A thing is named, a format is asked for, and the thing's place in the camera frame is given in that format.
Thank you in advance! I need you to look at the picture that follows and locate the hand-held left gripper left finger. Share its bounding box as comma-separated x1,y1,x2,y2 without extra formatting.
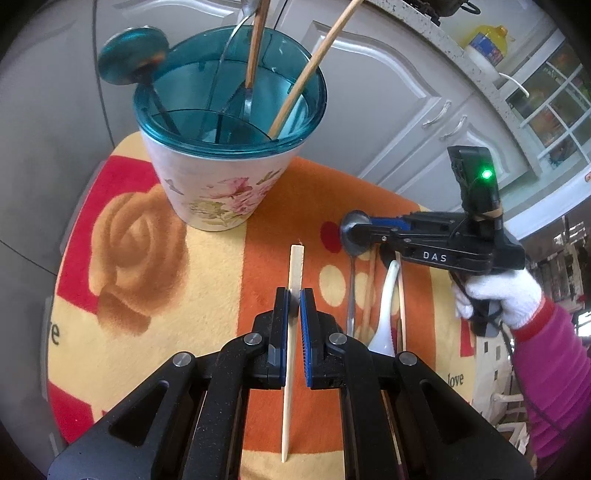
46,287,293,480

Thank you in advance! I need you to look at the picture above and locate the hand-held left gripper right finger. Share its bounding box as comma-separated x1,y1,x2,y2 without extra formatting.
299,287,537,480

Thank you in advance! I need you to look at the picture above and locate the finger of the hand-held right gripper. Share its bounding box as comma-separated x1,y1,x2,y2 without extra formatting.
343,230,403,253
343,215,413,232

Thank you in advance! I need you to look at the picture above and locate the white plastic spoon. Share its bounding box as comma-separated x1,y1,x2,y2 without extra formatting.
367,260,402,357

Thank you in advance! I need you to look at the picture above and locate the teal-rimmed floral utensil holder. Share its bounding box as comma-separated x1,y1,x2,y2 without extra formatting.
133,25,328,232

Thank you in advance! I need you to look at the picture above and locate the long metal spoon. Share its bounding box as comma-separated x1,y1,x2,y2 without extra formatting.
198,0,260,139

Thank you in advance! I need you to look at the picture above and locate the person's right forearm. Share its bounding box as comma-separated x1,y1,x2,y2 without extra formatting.
501,298,591,469

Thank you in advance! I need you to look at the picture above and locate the person's right hand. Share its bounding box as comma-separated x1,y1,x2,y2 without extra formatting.
451,267,543,329

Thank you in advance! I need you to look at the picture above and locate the orange printed blanket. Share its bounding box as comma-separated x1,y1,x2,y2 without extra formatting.
46,131,478,480

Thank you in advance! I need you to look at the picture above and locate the white plastic chair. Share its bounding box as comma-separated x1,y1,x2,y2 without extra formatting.
487,390,532,455

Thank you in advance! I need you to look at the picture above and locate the white-framed glass door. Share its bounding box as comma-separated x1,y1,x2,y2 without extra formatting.
505,28,591,185

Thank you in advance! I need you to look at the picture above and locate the white ladle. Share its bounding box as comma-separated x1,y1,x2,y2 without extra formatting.
499,71,531,97

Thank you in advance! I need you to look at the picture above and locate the white bowl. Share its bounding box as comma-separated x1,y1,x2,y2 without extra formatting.
464,44,502,84

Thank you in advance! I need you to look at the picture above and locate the yellow oil bottle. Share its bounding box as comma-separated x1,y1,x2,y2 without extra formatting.
471,24,509,68

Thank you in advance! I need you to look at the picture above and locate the dark stockpot with lid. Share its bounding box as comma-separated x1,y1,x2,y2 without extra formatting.
431,0,482,14

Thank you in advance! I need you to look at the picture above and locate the silver cabinet handle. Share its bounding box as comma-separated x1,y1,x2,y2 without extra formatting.
443,115,468,140
422,100,451,126

